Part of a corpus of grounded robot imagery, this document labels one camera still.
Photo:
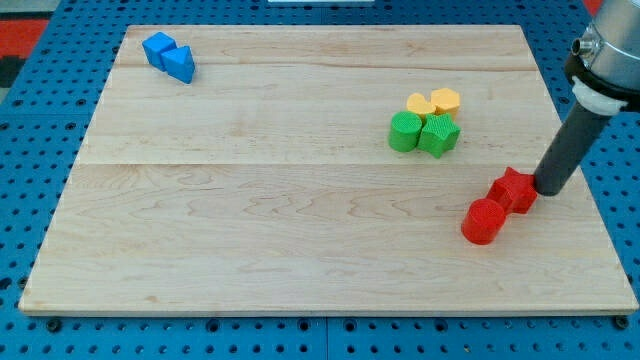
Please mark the red star block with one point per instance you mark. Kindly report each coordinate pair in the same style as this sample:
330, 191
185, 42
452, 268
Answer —
515, 192

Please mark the yellow hexagon block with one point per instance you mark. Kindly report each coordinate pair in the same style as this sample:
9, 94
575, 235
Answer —
446, 101

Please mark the yellow heart block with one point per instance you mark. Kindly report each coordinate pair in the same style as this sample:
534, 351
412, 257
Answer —
418, 104

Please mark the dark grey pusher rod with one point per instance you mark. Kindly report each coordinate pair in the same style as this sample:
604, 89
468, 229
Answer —
570, 145

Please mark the wooden board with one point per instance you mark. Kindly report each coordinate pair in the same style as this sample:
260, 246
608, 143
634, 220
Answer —
267, 187

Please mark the blue triangular block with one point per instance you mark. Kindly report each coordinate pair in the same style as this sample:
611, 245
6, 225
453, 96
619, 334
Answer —
179, 64

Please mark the blue cube block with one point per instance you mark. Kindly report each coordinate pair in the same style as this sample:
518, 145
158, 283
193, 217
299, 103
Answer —
155, 46

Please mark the green cylinder block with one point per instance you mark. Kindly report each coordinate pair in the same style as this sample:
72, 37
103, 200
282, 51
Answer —
405, 128

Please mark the red cylinder block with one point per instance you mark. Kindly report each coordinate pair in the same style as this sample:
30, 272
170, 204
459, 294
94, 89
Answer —
483, 221

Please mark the green star block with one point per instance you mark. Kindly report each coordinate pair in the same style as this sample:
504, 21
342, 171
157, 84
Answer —
438, 135

